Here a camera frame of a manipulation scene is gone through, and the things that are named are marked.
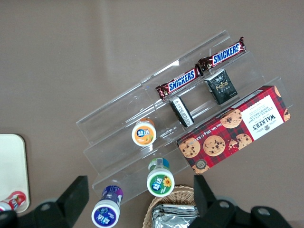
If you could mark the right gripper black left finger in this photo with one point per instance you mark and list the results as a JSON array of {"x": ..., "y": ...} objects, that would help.
[{"x": 71, "y": 202}]

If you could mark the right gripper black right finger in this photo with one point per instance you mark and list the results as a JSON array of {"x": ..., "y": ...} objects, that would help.
[{"x": 206, "y": 204}]

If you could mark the light wicker basket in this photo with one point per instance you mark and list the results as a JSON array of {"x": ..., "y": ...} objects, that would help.
[{"x": 166, "y": 196}]

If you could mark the cream plastic tray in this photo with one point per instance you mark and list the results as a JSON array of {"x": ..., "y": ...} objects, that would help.
[{"x": 12, "y": 166}]

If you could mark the purple gum bottle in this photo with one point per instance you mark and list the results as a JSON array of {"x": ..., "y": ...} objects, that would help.
[{"x": 105, "y": 213}]

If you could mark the stack of foil trays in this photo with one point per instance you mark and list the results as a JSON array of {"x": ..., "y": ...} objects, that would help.
[{"x": 171, "y": 218}]

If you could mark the green gum bottle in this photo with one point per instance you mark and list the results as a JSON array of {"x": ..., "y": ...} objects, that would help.
[{"x": 160, "y": 183}]

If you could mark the red gum bottle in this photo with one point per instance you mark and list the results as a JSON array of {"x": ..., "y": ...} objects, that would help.
[{"x": 16, "y": 199}]

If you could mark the red Walkers cookie box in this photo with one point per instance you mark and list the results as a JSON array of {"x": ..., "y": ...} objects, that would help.
[{"x": 225, "y": 137}]

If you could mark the orange gum bottle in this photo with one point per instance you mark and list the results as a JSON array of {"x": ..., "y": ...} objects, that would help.
[{"x": 143, "y": 134}]

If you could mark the black tissue pack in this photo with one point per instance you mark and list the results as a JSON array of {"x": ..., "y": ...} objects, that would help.
[
  {"x": 181, "y": 111},
  {"x": 222, "y": 88}
]

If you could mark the clear acrylic tiered stand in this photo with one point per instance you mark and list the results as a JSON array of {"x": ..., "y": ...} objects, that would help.
[{"x": 114, "y": 114}]

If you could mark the Snickers chocolate bar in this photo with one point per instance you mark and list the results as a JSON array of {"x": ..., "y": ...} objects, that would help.
[
  {"x": 181, "y": 80},
  {"x": 225, "y": 55}
]

